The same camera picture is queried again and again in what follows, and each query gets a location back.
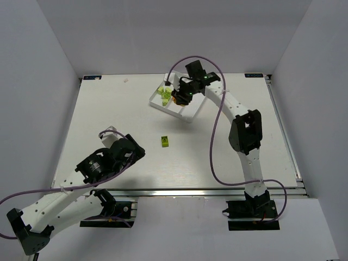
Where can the white divided tray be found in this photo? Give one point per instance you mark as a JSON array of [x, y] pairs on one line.
[[187, 113]]

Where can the orange lego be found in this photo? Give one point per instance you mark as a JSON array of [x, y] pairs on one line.
[[180, 103]]

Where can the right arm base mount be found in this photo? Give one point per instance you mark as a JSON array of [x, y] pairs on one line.
[[241, 217]]

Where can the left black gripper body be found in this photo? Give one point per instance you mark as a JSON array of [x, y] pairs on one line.
[[135, 147]]

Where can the pale green lego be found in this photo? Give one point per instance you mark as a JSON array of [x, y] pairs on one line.
[[164, 102]]

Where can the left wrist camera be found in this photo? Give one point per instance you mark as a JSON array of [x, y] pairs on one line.
[[108, 138]]

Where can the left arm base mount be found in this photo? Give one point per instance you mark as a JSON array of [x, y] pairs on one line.
[[112, 213]]

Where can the blue table label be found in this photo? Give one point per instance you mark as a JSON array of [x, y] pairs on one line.
[[253, 75], [92, 77]]

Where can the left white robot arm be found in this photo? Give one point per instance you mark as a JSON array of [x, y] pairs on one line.
[[77, 198]]

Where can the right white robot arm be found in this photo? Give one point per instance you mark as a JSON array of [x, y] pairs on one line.
[[244, 137]]

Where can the right blue table label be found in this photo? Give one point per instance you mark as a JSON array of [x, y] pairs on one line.
[[253, 75]]

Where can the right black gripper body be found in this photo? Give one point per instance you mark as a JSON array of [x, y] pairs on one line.
[[182, 97]]

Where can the left blue table label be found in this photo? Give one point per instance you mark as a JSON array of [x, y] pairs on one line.
[[92, 77]]

